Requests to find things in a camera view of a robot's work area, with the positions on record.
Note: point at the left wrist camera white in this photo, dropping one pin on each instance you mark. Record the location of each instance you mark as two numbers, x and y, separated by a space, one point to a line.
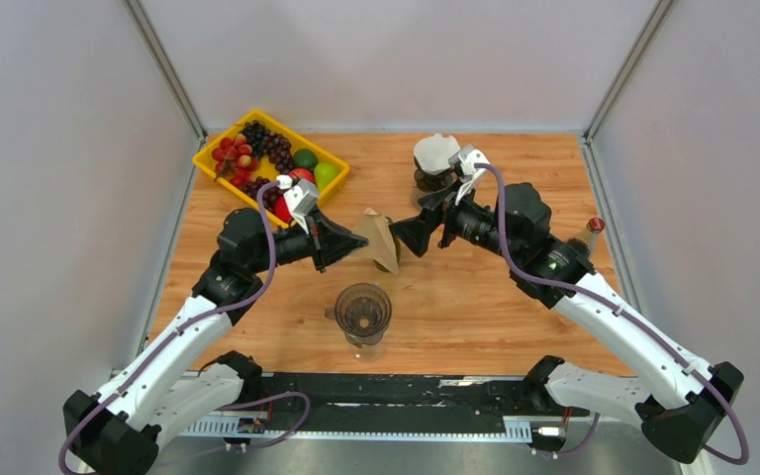
300 196

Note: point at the green lime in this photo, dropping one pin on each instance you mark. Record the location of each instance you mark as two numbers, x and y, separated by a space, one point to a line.
305 158

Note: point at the brown paper coffee filter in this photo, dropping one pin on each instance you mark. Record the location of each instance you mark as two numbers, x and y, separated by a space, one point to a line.
382 247

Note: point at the red apple with stem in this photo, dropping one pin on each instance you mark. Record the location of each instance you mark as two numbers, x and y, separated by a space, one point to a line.
299 173

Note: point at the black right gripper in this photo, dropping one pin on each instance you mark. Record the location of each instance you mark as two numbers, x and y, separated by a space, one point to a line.
415 233

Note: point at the cola glass bottle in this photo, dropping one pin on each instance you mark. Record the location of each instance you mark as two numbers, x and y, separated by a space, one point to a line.
584 242

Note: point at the dark olive coffee dripper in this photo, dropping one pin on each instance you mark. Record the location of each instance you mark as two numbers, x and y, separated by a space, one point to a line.
430 183

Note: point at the green pear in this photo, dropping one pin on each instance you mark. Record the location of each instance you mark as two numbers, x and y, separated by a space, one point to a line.
325 173

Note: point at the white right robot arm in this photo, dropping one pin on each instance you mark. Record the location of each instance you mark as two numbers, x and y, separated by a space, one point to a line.
676 398

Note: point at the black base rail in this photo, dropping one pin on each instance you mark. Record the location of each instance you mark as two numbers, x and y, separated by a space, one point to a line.
341 402

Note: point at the clear glass beaker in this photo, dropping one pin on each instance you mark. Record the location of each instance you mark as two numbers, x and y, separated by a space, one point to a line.
367 352

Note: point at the dark purple grape bunch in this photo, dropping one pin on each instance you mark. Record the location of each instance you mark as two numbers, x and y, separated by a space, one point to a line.
270 196

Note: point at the yellow plastic fruit tray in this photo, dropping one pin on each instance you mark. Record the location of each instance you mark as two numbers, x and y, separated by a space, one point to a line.
206 163

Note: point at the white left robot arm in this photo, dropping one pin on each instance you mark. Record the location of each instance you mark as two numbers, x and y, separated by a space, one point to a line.
124 424

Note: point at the grey clear plastic dripper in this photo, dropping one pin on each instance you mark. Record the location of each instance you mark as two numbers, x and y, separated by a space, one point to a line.
363 312

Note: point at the ribbed glass coffee server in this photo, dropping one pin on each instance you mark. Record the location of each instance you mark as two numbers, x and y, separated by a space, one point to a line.
416 196

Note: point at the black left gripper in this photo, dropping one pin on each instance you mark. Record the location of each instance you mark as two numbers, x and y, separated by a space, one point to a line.
332 242

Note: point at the white paper coffee filter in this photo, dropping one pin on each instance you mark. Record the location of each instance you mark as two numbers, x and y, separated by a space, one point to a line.
432 154

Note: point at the red lychee fruit cluster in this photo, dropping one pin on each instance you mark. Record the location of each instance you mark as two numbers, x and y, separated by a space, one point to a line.
235 160

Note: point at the red apple near corner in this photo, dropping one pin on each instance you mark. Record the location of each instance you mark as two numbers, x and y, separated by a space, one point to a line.
281 211

